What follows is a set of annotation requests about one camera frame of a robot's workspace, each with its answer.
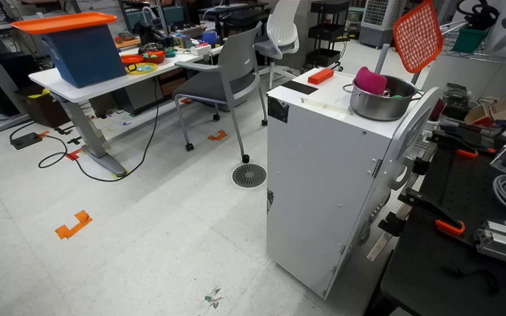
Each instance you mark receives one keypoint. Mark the orange rectangular block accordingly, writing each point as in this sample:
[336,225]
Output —
[321,76]

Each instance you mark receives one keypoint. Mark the magenta plush beet green leaves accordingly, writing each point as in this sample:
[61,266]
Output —
[370,82]

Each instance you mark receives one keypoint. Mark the red checkered pot holder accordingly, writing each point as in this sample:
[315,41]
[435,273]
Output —
[419,36]

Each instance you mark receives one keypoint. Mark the white toy cabinet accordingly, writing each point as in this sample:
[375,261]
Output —
[317,187]

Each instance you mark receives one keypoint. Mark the stainless steel pot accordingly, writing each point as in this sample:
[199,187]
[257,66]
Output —
[382,106]

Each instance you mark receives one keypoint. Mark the grey plastic chair with casters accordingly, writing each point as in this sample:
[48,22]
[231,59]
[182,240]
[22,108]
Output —
[229,82]

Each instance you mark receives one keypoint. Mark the black square patch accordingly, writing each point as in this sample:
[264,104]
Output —
[300,89]

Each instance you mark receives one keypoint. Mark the white chair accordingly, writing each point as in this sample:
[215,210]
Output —
[282,29]

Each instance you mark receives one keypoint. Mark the black shelf cart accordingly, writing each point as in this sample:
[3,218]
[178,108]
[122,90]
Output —
[326,29]

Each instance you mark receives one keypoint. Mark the orange plastic container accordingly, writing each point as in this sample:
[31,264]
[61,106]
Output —
[141,57]

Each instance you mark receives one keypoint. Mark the white desk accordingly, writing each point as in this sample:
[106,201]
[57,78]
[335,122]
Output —
[83,90]

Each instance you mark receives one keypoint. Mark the large orange floor tape mark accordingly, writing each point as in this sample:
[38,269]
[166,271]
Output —
[69,229]

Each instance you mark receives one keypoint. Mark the blue storage bin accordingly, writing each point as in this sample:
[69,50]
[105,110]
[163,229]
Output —
[83,55]

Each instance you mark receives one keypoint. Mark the black power brick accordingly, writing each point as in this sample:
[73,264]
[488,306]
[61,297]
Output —
[26,141]

